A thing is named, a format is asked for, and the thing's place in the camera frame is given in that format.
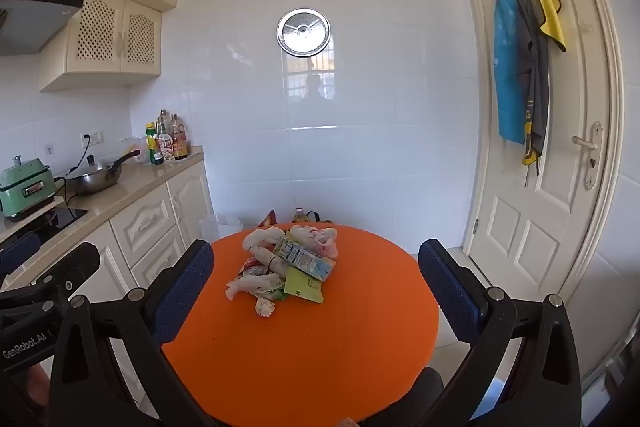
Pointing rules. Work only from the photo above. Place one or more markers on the cream counter cabinet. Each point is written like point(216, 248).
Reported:
point(140, 217)

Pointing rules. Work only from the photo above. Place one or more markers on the blue apron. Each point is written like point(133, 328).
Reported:
point(507, 72)

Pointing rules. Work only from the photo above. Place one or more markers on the clear plastic jug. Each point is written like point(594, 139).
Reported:
point(135, 149)

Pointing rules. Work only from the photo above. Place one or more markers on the grey range hood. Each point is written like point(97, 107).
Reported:
point(30, 12)

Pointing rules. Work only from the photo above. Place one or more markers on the white wall switch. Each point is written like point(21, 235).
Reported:
point(49, 149)

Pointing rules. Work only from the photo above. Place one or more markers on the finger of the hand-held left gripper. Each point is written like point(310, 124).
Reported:
point(75, 264)
point(17, 252)

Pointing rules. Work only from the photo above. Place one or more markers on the yellow oil bottle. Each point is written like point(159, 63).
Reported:
point(299, 216)

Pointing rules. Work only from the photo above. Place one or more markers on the yellow cloth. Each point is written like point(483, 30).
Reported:
point(547, 7)

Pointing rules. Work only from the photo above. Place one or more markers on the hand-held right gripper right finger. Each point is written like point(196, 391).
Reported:
point(450, 292)

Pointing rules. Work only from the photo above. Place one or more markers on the red snack wrapper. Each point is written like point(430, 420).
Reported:
point(252, 267)

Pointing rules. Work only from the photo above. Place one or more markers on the white pink plastic bag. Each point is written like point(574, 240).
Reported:
point(317, 239)

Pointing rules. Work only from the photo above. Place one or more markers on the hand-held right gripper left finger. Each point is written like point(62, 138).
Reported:
point(184, 289)

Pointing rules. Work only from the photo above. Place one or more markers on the white tissue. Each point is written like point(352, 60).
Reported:
point(260, 238)
point(250, 284)

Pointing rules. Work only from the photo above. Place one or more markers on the green yellow bottle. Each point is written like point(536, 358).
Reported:
point(154, 147)

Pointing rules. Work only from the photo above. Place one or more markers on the black induction cooktop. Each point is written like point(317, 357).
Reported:
point(45, 222)

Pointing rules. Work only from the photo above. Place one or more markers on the cream lattice door cabinet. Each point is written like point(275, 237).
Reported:
point(100, 37)

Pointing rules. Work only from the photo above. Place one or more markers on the white wall socket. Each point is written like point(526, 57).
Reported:
point(92, 138)

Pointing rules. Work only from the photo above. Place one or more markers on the red rice bag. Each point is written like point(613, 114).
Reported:
point(267, 219)

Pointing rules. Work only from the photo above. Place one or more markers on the cream panel door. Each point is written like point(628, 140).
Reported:
point(565, 107)

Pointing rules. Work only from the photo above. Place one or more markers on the green paper packet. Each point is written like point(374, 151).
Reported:
point(302, 286)

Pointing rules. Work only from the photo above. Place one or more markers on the green electric cooker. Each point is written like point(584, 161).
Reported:
point(25, 192)

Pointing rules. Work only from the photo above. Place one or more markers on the round metal lid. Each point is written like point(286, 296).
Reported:
point(305, 32)

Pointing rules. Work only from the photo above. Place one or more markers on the small white tissue ball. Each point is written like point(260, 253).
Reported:
point(264, 307)

